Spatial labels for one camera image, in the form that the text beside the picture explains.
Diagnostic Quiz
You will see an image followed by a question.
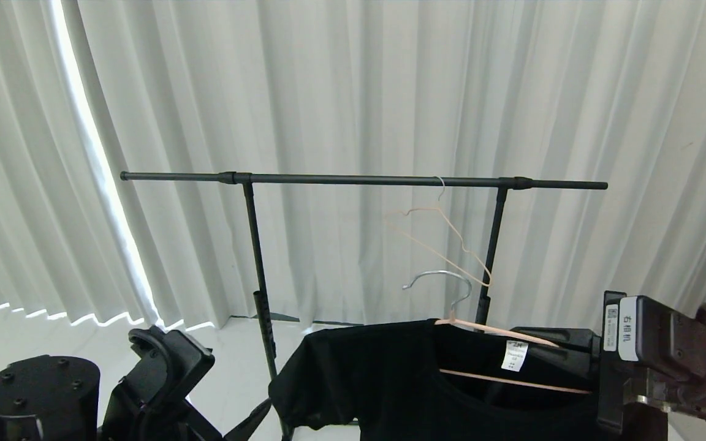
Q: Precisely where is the black clothes rack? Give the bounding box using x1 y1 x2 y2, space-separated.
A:
120 171 609 441

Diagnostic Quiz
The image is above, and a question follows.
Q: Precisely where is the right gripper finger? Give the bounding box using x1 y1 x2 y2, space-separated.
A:
509 328 602 374

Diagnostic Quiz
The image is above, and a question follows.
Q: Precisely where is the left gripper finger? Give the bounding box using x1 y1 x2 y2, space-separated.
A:
224 397 274 441

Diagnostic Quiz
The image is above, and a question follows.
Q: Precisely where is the pink clothes hanger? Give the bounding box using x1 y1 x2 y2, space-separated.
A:
384 176 493 288
401 269 594 396

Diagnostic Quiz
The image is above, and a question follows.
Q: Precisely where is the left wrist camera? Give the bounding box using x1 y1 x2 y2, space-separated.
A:
99 326 216 441

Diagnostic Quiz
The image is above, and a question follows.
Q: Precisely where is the black t-shirt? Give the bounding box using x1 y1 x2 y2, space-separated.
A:
267 318 671 441

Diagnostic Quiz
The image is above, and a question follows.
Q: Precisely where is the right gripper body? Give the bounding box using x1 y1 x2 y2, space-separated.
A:
596 290 706 438

